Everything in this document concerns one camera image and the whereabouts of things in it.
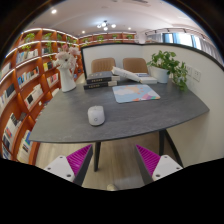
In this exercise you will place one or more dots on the ceiling spotlight cluster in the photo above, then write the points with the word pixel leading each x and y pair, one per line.
pixel 105 25

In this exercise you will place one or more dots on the pastel cartoon print mouse pad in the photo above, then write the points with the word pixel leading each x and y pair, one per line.
pixel 135 93

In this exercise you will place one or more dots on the white computer mouse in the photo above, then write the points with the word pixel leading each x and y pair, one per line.
pixel 96 116

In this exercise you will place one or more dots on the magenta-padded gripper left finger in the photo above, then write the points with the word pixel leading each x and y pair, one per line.
pixel 58 166

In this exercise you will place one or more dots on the green plant in white pot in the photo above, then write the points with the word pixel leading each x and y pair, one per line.
pixel 161 71

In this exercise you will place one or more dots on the tan upholstered chair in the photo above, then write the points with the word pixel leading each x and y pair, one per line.
pixel 103 65
pixel 135 65

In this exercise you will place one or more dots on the window with sheer curtains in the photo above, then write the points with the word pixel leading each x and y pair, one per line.
pixel 183 39

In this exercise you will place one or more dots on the blue and white book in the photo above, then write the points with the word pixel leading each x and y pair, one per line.
pixel 146 79

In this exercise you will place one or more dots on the thick white book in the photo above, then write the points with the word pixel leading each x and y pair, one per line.
pixel 125 73

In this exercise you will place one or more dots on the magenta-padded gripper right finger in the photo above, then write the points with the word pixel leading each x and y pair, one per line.
pixel 166 166

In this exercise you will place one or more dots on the white vase with pink flowers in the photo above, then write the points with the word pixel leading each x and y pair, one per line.
pixel 67 80

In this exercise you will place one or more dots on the orange wooden bookshelf unit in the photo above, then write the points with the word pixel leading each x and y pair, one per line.
pixel 23 86

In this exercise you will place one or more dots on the wooden wall shelf with plants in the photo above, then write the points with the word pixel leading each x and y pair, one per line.
pixel 106 37

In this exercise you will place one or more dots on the white wall socket panel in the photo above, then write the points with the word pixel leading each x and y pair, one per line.
pixel 195 74

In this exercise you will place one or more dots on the thin dark hardcover book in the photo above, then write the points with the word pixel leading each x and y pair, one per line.
pixel 100 85

